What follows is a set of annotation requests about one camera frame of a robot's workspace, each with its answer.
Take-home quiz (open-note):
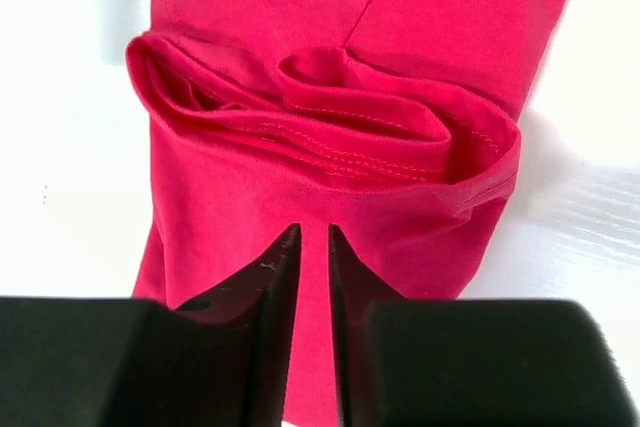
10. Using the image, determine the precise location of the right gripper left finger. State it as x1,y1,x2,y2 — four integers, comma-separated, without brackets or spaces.
1,225,301,426

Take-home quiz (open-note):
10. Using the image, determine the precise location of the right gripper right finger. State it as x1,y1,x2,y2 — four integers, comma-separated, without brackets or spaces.
329,226,631,426

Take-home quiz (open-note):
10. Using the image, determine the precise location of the pink t-shirt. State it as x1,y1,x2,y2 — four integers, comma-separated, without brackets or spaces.
126,0,566,426

